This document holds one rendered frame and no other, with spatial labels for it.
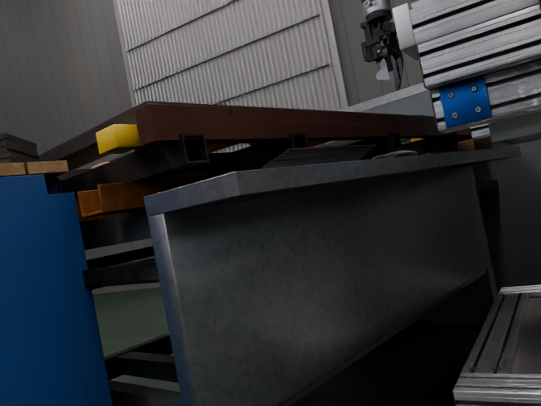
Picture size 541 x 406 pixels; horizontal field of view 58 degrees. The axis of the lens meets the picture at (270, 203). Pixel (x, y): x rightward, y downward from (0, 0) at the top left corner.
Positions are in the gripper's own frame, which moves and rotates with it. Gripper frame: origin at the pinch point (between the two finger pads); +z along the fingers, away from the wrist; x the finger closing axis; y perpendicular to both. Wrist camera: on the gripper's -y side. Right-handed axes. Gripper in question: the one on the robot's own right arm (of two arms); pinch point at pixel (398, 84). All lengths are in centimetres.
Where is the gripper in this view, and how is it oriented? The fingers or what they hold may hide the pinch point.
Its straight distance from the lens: 143.0
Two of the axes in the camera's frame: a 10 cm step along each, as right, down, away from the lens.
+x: -6.5, 1.1, -7.5
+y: -7.4, 1.5, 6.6
